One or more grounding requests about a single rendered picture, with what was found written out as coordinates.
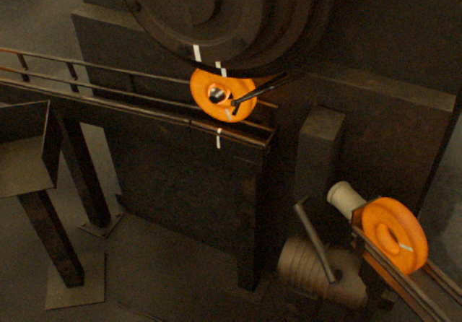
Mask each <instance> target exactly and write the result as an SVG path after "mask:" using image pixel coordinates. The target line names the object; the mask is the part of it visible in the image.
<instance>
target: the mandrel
mask: <svg viewBox="0 0 462 322"><path fill-rule="evenodd" d="M208 93H209V101H210V102H211V103H214V104H220V103H223V102H225V101H226V99H227V98H228V97H229V96H230V94H231V91H229V90H228V89H227V88H226V87H225V86H223V85H221V84H213V86H212V87H211V88H209V91H208Z"/></svg>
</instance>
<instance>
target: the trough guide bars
mask: <svg viewBox="0 0 462 322"><path fill-rule="evenodd" d="M387 227H388V226H387ZM352 229H353V232H352V233H351V236H352V237H353V238H354V239H355V240H356V246H355V252H356V253H357V254H358V255H359V256H360V257H361V258H362V256H363V255H364V252H365V250H366V251H367V252H368V253H369V254H370V255H371V256H372V257H373V258H374V259H375V260H376V261H377V262H378V263H379V264H380V265H381V266H382V267H383V268H384V269H385V270H386V271H387V272H388V274H389V275H390V276H391V277H392V278H393V279H394V280H395V281H396V282H398V283H399V284H400V285H401V286H402V287H403V288H404V290H405V291H406V292H407V293H408V294H409V295H410V296H411V297H412V298H413V299H415V300H416V301H417V303H418V304H419V305H420V306H421V307H422V308H423V309H424V311H425V312H426V313H428V315H429V316H430V317H431V318H432V319H433V320H434V321H435V322H453V321H452V320H451V319H450V318H449V317H447V316H446V314H445V313H444V312H443V311H442V310H441V309H440V308H439V307H438V306H437V305H436V304H435V303H434V302H433V301H432V300H431V299H430V298H429V297H428V296H427V295H425V294H424V293H423V291H421V290H420V288H418V286H416V285H415V283H413V281H411V280H410V278H409V277H408V276H407V275H406V274H405V273H403V272H402V270H400V268H398V267H397V265H395V263H394V262H393V261H392V260H391V259H390V258H389V257H388V256H387V255H386V254H385V253H384V252H383V251H382V250H381V249H379V247H377V246H376V245H375V244H374V243H373V242H372V241H371V239H369V238H368V236H366V234H364V233H363V231H361V229H359V228H358V226H356V225H353V226H352ZM388 231H389V233H390V235H391V237H392V238H393V239H394V240H395V241H396V242H397V243H398V240H397V238H396V236H395V234H394V233H393V231H392V230H391V229H390V228H389V227H388ZM420 268H421V269H422V270H423V271H424V272H425V273H427V274H428V275H429V276H430V278H431V279H432V280H433V281H435V282H436V283H437V284H438V285H440V286H441V287H442V289H443V290H444V291H445V292H446V293H447V294H448V295H449V296H451V297H452V298H453V299H454V300H455V301H456V302H457V303H458V304H459V305H460V306H461V308H462V289H460V288H458V287H457V285H456V284H455V283H454V282H452V281H451V280H450V279H449V278H448V277H447V275H446V274H444V273H443V272H441V270H439V269H438V268H437V267H436V266H435V265H434V264H433V263H432V262H431V260H429V259H428V258H427V259H426V261H425V262H424V264H423V265H422V266H420Z"/></svg>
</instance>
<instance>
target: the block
mask: <svg viewBox="0 0 462 322"><path fill-rule="evenodd" d="M345 120H346V119H345V115H344V114H343V113H340V112H336V111H334V110H331V109H329V108H324V107H321V106H318V105H315V106H313V107H312V109H311V110H310V112H309V114H308V116H307V118H306V120H305V122H304V124H303V125H302V128H301V129H300V133H299V141H298V148H297V161H296V168H295V182H294V190H293V199H294V200H297V199H298V198H300V197H301V195H303V194H304V193H308V194H309V195H310V200H308V201H307V202H306V203H305V204H307V205H310V206H314V207H316V208H321V207H322V206H323V205H324V204H325V202H326V199H327V195H328V192H329V191H330V189H331V187H332V185H333V184H334V178H335V177H336V169H337V165H338V161H339V154H340V150H341V143H342V139H343V132H344V124H345Z"/></svg>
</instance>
